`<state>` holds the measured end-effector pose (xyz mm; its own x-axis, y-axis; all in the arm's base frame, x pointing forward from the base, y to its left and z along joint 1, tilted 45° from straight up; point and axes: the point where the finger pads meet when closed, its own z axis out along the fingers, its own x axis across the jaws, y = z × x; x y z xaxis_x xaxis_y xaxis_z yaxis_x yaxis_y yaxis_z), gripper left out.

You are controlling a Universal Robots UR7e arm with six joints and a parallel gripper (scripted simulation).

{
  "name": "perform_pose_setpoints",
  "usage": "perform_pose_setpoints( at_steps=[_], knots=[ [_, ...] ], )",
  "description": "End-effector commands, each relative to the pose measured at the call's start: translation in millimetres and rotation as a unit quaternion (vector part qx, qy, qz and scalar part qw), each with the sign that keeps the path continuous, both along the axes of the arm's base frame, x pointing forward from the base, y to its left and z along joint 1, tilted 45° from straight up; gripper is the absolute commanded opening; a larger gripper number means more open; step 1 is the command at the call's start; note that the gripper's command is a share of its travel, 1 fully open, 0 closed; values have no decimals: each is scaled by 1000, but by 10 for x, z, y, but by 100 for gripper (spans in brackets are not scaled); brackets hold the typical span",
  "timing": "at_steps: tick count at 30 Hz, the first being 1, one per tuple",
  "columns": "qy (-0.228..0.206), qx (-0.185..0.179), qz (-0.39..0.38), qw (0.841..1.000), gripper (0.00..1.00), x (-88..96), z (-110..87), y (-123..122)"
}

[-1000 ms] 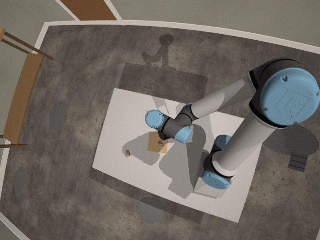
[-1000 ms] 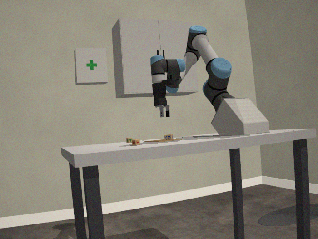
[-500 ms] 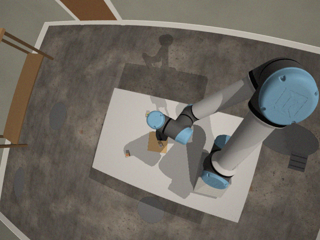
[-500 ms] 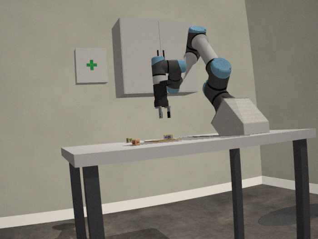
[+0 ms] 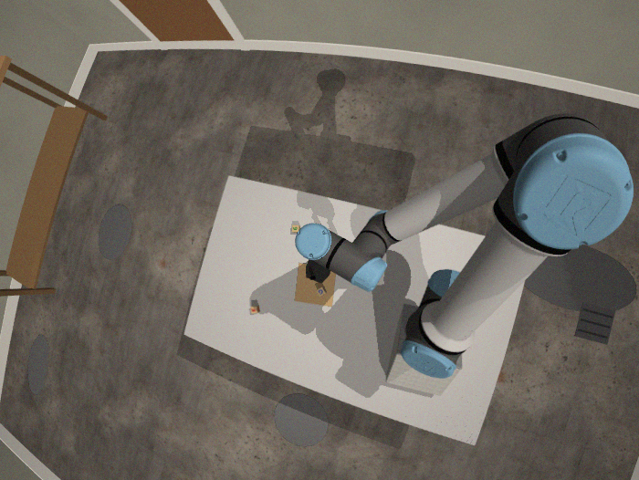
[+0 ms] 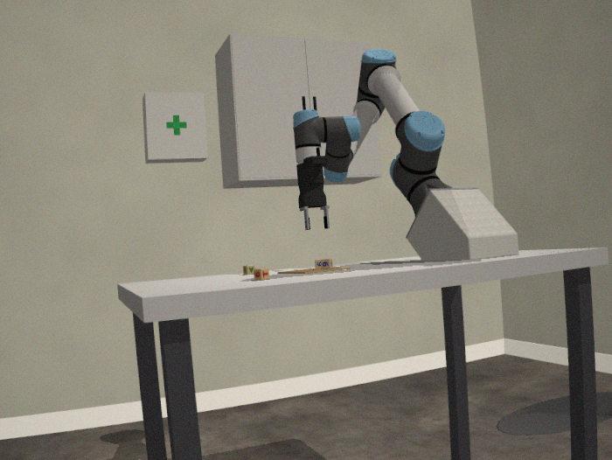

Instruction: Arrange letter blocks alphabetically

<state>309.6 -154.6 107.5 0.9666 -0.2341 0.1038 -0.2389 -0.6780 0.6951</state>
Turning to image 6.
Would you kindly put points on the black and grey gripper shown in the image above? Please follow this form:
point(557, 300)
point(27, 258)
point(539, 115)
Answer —
point(310, 181)

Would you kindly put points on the tan flat mat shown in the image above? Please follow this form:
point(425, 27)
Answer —
point(311, 270)

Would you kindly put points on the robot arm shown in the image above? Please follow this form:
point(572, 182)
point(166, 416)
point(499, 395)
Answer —
point(413, 171)

